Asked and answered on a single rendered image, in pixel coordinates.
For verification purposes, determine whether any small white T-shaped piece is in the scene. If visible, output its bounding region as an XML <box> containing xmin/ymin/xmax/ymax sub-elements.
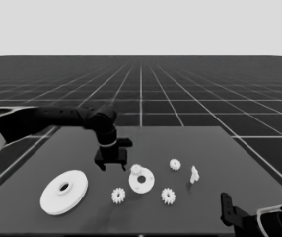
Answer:
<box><xmin>189</xmin><ymin>165</ymin><xmax>201</xmax><ymax>185</ymax></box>

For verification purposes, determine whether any small white gear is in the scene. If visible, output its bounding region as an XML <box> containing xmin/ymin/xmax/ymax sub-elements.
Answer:
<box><xmin>161</xmin><ymin>187</ymin><xmax>176</xmax><ymax>206</ymax></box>
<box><xmin>110</xmin><ymin>187</ymin><xmax>126</xmax><ymax>205</ymax></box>
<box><xmin>169</xmin><ymin>158</ymin><xmax>182</xmax><ymax>172</ymax></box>
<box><xmin>129</xmin><ymin>163</ymin><xmax>143</xmax><ymax>176</ymax></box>

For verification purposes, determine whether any white round carrier with pins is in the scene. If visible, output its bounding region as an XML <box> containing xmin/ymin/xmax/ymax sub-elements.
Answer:
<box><xmin>128</xmin><ymin>165</ymin><xmax>156</xmax><ymax>195</ymax></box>

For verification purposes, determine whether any large thick white disc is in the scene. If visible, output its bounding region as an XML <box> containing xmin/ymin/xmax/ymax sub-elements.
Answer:
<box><xmin>39</xmin><ymin>169</ymin><xmax>90</xmax><ymax>216</ymax></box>

